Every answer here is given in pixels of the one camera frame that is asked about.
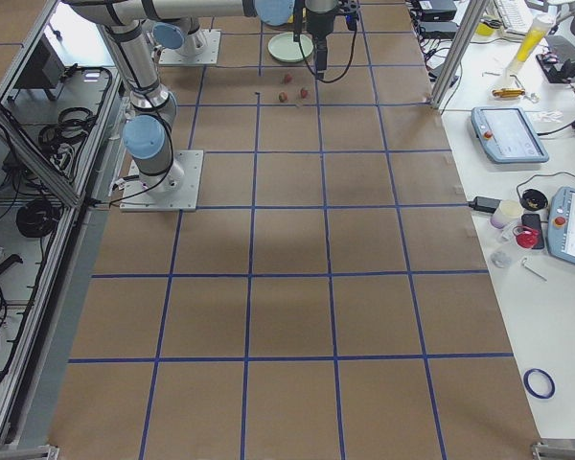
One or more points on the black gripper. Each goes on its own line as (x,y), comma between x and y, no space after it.
(320,25)

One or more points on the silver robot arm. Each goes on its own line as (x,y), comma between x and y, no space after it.
(182,35)
(120,24)

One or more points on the light green plate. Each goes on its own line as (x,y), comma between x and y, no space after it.
(283,48)

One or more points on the far teach pendant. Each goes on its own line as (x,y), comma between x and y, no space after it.
(507,136)

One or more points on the teach pendant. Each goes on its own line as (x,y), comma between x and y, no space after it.
(507,136)
(561,225)

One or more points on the black power adapter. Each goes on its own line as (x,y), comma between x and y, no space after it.
(484,204)

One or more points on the yellow white bottle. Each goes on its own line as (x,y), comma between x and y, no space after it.
(540,27)

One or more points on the white paper cup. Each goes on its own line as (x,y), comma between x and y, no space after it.
(507,211)

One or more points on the black small bowl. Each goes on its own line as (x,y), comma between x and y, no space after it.
(533,200)

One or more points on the black smartphone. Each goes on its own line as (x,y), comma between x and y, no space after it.
(533,221)

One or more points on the red round object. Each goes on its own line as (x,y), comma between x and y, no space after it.
(526,237)

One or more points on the metal allen key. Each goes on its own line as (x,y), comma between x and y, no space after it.
(525,264)

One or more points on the near teach pendant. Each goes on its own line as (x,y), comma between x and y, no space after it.
(561,225)

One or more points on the blue tape roll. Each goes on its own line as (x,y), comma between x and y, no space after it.
(539,384)

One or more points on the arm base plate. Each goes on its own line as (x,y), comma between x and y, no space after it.
(209,56)
(178,191)

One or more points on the aluminium frame post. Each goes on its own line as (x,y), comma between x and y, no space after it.
(470,19)

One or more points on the yellow handled screwdriver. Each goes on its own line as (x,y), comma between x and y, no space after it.
(508,93)

